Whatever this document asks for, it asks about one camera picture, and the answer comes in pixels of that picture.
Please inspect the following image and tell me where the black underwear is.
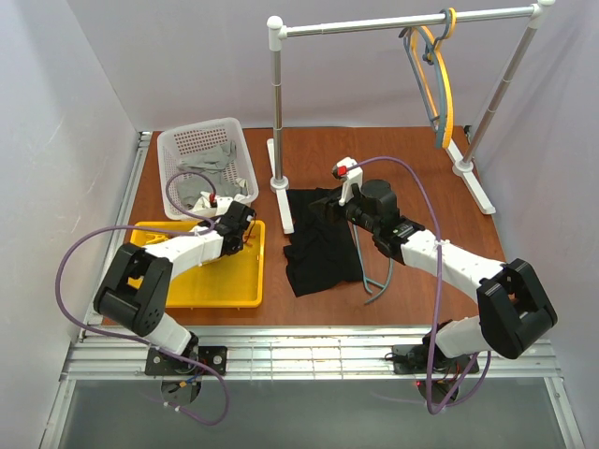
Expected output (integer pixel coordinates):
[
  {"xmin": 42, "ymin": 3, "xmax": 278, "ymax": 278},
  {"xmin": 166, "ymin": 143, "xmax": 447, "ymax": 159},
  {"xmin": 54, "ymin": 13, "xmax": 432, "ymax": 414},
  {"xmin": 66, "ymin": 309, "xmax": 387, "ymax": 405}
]
[{"xmin": 284, "ymin": 188, "xmax": 363, "ymax": 297}]

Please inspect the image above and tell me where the teal plastic hanger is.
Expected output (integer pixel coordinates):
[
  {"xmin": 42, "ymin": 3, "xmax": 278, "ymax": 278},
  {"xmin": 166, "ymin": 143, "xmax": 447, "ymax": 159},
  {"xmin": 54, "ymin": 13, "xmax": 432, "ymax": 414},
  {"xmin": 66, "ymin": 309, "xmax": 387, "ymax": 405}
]
[{"xmin": 351, "ymin": 224, "xmax": 394, "ymax": 306}]

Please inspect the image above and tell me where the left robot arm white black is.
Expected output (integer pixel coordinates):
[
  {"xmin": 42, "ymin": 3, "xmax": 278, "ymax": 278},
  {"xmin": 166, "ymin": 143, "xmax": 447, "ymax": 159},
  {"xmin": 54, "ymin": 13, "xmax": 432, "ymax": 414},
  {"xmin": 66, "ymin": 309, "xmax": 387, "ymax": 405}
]
[{"xmin": 94, "ymin": 201, "xmax": 256, "ymax": 356}]

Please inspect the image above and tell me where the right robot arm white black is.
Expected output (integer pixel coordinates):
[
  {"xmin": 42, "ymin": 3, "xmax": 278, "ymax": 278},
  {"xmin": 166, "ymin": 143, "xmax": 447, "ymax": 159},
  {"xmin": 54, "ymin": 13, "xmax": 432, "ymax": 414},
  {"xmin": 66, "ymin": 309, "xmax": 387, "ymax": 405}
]
[{"xmin": 309, "ymin": 180, "xmax": 558, "ymax": 369}]

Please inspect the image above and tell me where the grey-blue plastic hanger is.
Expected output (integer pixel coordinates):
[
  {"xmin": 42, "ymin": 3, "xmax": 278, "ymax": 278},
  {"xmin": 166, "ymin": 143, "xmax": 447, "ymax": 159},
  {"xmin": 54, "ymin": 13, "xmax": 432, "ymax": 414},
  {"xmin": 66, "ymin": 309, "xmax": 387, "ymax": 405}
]
[{"xmin": 398, "ymin": 7, "xmax": 458, "ymax": 150}]

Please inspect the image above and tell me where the yellow plastic hanger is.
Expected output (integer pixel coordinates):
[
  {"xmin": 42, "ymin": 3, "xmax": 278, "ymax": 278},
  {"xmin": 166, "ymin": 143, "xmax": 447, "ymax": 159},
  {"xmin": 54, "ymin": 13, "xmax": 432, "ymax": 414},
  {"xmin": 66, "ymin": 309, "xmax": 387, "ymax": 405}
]
[{"xmin": 411, "ymin": 7, "xmax": 459, "ymax": 150}]

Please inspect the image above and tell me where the white cloth in basket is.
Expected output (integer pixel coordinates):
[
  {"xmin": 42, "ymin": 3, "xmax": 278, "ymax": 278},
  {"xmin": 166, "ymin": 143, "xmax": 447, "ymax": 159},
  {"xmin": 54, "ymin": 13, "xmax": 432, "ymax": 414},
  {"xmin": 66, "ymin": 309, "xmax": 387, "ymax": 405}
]
[{"xmin": 235, "ymin": 178, "xmax": 248, "ymax": 191}]

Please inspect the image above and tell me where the orange clothespin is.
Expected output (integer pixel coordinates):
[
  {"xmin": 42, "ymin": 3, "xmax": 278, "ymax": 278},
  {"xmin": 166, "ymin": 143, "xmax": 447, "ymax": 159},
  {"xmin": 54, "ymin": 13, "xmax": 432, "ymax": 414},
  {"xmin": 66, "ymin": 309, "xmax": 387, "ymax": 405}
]
[{"xmin": 242, "ymin": 233, "xmax": 259, "ymax": 247}]

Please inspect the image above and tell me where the yellow plastic tray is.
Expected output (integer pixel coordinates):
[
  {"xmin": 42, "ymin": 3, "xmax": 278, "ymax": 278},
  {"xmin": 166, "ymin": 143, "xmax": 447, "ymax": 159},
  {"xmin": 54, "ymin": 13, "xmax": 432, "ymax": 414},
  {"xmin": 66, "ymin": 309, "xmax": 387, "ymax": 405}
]
[{"xmin": 128, "ymin": 219, "xmax": 267, "ymax": 310}]

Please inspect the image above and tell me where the grey cloth in basket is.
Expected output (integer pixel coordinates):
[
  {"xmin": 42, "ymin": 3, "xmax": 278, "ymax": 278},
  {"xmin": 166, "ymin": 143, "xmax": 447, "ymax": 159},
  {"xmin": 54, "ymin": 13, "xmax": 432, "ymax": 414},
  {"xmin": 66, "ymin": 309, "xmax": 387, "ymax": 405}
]
[{"xmin": 176, "ymin": 141, "xmax": 246, "ymax": 210}]

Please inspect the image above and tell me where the white plastic laundry basket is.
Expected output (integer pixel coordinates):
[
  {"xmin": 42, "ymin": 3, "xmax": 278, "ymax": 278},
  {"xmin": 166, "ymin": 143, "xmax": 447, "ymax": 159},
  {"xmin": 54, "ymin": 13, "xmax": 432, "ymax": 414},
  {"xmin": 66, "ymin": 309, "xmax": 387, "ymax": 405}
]
[{"xmin": 157, "ymin": 118, "xmax": 259, "ymax": 220}]

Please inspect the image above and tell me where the yellow clothespin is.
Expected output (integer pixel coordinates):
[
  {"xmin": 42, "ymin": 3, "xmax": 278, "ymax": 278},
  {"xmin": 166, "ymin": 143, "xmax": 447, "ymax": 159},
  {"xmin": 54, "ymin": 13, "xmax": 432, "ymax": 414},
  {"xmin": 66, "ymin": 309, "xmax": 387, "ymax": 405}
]
[{"xmin": 143, "ymin": 233, "xmax": 170, "ymax": 246}]

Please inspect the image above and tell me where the white metal clothes rack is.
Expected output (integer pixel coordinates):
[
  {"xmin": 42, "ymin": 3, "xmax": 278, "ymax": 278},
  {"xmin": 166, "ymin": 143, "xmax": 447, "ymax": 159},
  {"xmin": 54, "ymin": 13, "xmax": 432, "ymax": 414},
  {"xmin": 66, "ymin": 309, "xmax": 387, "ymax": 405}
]
[{"xmin": 267, "ymin": 1, "xmax": 554, "ymax": 235}]

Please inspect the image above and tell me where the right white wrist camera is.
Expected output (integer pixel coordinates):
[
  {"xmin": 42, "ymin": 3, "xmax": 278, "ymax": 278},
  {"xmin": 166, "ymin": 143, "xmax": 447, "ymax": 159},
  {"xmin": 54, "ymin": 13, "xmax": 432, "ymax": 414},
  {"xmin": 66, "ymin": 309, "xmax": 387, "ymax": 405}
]
[{"xmin": 331, "ymin": 157, "xmax": 363, "ymax": 206}]

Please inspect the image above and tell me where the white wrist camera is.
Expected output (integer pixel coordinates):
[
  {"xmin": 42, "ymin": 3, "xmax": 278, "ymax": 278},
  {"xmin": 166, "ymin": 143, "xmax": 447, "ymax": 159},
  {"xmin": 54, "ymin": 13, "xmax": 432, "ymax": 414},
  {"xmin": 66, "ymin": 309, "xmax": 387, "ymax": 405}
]
[
  {"xmin": 191, "ymin": 192, "xmax": 233, "ymax": 218},
  {"xmin": 331, "ymin": 157, "xmax": 363, "ymax": 206}
]

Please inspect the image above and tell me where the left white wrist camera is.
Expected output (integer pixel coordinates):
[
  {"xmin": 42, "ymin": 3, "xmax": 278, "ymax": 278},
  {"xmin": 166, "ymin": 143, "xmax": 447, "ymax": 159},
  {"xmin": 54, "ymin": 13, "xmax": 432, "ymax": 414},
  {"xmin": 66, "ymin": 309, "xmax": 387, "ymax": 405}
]
[{"xmin": 191, "ymin": 192, "xmax": 233, "ymax": 218}]

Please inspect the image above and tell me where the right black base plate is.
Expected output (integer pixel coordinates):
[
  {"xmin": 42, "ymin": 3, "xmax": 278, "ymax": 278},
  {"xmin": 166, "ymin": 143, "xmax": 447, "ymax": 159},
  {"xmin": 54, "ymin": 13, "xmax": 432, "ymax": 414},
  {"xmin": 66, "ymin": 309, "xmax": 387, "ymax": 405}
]
[{"xmin": 384, "ymin": 344, "xmax": 480, "ymax": 377}]

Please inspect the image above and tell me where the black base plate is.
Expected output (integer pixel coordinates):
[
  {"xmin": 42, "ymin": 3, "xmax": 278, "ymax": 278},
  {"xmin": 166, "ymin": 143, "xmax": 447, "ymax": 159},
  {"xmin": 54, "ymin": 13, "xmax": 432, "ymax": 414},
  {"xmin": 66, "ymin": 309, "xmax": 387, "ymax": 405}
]
[
  {"xmin": 144, "ymin": 345, "xmax": 227, "ymax": 376},
  {"xmin": 384, "ymin": 344, "xmax": 480, "ymax": 377}
]

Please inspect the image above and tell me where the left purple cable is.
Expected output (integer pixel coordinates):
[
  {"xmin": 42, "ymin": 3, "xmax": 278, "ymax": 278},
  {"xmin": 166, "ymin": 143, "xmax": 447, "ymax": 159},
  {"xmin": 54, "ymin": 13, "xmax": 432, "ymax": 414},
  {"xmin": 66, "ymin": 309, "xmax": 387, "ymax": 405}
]
[{"xmin": 54, "ymin": 171, "xmax": 231, "ymax": 427}]

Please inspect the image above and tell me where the purple cable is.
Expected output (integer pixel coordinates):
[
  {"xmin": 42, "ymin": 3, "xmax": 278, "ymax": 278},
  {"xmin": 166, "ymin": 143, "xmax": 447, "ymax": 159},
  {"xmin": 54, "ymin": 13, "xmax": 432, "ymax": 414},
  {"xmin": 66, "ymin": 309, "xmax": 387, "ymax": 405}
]
[
  {"xmin": 54, "ymin": 171, "xmax": 231, "ymax": 427},
  {"xmin": 348, "ymin": 155, "xmax": 492, "ymax": 416}
]

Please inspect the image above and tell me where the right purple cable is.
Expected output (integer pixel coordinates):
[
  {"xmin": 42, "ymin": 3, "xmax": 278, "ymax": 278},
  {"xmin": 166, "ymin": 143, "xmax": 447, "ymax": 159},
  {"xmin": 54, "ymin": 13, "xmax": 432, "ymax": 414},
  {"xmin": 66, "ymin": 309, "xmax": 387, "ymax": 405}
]
[{"xmin": 348, "ymin": 155, "xmax": 492, "ymax": 416}]

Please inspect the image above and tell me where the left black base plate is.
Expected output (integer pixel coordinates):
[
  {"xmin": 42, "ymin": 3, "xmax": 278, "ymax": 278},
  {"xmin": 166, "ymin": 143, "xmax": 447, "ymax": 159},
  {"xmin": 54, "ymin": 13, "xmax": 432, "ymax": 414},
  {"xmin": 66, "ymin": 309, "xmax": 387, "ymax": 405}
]
[{"xmin": 144, "ymin": 345, "xmax": 227, "ymax": 376}]

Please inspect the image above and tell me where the aluminium rail frame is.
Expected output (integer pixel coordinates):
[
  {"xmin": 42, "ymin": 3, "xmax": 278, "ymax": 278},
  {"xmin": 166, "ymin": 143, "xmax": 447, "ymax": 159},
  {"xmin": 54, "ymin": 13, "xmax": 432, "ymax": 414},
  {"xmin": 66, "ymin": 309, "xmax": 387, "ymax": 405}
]
[{"xmin": 39, "ymin": 130, "xmax": 586, "ymax": 449}]

